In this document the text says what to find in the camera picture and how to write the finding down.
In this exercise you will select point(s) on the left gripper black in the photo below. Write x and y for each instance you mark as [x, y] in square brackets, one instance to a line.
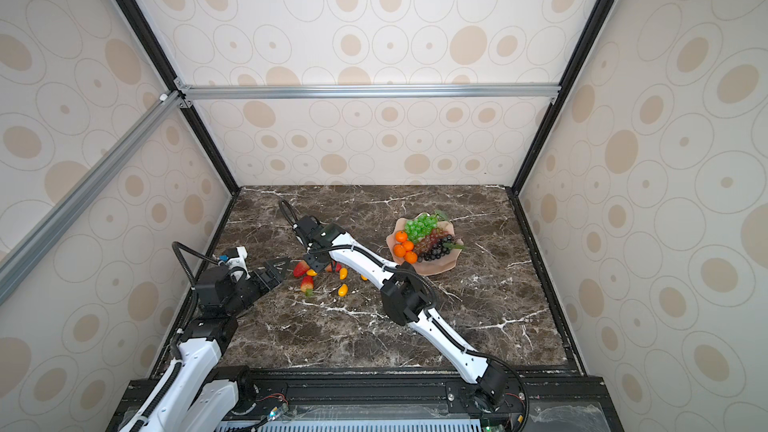
[273, 278]

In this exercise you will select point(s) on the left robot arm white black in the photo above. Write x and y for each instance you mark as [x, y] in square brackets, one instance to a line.
[195, 393]

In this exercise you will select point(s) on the black grape bunch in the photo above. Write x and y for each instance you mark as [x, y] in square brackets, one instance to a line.
[445, 248]

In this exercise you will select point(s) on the black frame post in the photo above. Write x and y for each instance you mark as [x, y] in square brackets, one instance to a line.
[149, 41]
[594, 24]

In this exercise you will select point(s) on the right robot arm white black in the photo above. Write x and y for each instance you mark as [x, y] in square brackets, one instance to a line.
[409, 300]

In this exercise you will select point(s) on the horizontal aluminium rail back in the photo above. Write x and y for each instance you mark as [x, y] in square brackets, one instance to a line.
[374, 91]

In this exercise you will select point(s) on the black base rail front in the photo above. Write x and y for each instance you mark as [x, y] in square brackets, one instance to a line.
[378, 400]

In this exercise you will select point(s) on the diagonal aluminium rail left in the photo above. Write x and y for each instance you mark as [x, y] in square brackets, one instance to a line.
[22, 260]

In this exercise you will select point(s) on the black frame post left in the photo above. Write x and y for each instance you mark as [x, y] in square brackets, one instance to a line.
[149, 41]

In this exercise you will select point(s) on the green grape bunch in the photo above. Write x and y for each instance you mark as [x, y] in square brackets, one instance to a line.
[418, 227]

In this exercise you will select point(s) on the black frame post right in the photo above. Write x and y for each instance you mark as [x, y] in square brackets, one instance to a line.
[594, 24]

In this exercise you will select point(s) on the pink scalloped fruit bowl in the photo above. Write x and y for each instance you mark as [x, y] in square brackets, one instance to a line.
[426, 268]

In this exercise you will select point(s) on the red grape bunch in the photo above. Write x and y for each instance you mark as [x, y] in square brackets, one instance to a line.
[431, 240]

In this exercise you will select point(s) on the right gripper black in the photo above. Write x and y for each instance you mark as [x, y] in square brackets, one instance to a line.
[313, 265]

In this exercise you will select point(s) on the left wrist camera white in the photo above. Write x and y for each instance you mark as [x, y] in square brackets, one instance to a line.
[235, 261]

